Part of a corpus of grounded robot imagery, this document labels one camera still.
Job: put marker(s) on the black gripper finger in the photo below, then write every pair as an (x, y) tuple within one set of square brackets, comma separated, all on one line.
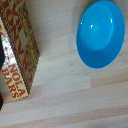
[(1, 102), (1, 59)]

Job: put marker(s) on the granola bars cardboard box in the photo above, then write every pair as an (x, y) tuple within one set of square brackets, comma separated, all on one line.
[(20, 43)]

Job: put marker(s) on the blue plastic bowl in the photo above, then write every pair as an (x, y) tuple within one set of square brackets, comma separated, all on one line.
[(100, 33)]

